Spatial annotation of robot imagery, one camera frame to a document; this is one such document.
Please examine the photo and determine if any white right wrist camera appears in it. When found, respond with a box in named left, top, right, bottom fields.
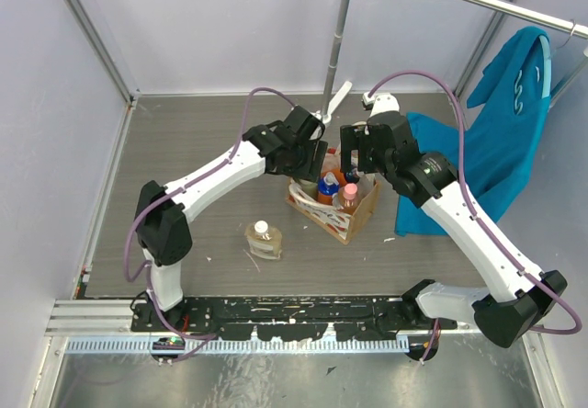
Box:
left=362, top=92, right=400, bottom=117

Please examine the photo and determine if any white rack base foot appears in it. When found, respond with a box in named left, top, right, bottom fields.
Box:
left=316, top=81, right=353, bottom=127

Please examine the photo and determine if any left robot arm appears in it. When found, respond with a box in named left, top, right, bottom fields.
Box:
left=135, top=106, right=332, bottom=331

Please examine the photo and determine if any pink cap peach bottle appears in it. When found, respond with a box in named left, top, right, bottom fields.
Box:
left=338, top=183, right=360, bottom=215

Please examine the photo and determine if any metal clothes rack pole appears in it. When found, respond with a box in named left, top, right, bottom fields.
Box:
left=321, top=0, right=351, bottom=107

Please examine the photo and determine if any teal blue t-shirt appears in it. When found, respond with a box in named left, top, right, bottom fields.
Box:
left=394, top=26, right=555, bottom=237

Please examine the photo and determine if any green bottle white cap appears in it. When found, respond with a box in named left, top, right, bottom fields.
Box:
left=298, top=179, right=318, bottom=200

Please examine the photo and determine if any white slotted cable duct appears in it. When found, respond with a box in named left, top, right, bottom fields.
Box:
left=65, top=335, right=410, bottom=356

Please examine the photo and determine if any light blue clothes hanger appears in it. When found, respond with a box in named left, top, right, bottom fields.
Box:
left=536, top=33, right=552, bottom=98

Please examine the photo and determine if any orange bottle blue pump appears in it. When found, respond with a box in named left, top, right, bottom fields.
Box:
left=317, top=172, right=340, bottom=206

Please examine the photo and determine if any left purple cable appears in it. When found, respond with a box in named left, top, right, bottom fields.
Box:
left=125, top=86, right=304, bottom=363

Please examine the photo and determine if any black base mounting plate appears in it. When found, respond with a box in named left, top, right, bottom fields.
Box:
left=130, top=293, right=458, bottom=341

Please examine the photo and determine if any clear yellowish soap bottle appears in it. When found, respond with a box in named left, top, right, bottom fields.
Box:
left=244, top=220, right=283, bottom=260

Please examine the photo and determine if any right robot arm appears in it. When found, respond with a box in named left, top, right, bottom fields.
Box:
left=340, top=111, right=568, bottom=348

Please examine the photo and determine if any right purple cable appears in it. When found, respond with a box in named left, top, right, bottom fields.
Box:
left=367, top=70, right=582, bottom=363

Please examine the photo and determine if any orange pump bottle lying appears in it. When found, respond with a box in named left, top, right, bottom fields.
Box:
left=321, top=159, right=359, bottom=187

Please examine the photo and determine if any purple cable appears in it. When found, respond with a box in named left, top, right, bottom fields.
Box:
left=367, top=70, right=582, bottom=363
left=125, top=86, right=304, bottom=363

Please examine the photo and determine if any horizontal metal rack bar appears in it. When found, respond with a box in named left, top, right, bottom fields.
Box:
left=461, top=0, right=587, bottom=40

